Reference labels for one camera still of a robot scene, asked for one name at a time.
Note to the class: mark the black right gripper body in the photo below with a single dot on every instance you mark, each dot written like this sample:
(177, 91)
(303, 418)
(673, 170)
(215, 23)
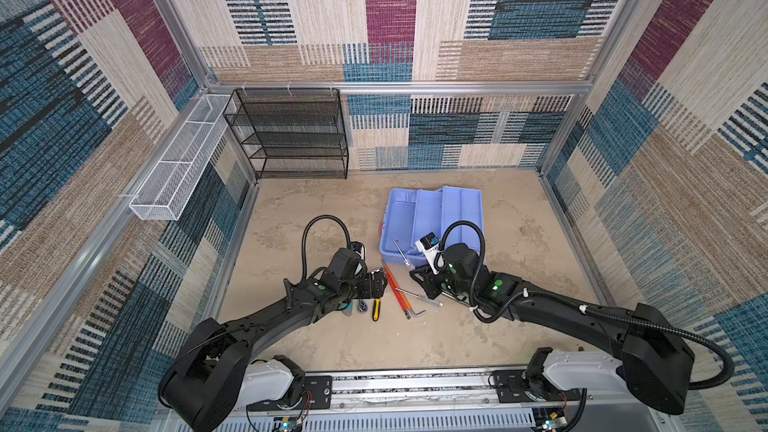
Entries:
(437, 283)

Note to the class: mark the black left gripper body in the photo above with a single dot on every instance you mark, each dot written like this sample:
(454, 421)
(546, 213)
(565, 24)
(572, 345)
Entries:
(360, 287)

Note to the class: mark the white and blue toolbox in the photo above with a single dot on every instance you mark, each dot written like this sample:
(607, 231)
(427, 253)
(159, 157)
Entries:
(413, 213)

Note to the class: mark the yellow black handle ratchet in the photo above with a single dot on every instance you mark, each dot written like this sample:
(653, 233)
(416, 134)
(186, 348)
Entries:
(376, 310)

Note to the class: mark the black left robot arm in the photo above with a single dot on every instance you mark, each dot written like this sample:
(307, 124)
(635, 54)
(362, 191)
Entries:
(205, 382)

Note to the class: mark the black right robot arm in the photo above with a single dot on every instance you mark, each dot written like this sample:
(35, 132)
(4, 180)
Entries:
(644, 355)

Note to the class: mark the red hex key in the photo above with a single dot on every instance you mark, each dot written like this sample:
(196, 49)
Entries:
(397, 294)

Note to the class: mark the black hex key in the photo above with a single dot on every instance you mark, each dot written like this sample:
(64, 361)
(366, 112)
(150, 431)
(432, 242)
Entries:
(421, 297)

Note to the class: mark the teal utility knife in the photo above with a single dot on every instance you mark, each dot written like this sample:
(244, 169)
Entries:
(348, 309)

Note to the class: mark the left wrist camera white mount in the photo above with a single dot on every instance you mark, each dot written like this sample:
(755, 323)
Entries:
(359, 248)

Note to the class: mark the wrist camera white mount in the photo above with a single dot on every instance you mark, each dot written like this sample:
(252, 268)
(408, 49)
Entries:
(428, 245)
(359, 248)

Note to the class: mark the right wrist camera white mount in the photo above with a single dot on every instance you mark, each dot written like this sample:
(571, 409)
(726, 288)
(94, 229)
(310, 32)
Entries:
(428, 245)

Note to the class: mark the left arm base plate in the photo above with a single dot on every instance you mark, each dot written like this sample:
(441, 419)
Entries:
(313, 390)

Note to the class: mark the aluminium front rail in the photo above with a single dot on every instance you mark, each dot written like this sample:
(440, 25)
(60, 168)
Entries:
(445, 391)

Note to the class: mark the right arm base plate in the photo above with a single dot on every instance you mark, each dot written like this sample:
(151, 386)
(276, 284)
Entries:
(513, 386)

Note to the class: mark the black wire shelf rack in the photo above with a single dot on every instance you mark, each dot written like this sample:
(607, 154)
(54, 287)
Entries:
(290, 133)

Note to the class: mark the white wire mesh basket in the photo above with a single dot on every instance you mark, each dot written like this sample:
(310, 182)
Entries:
(166, 191)

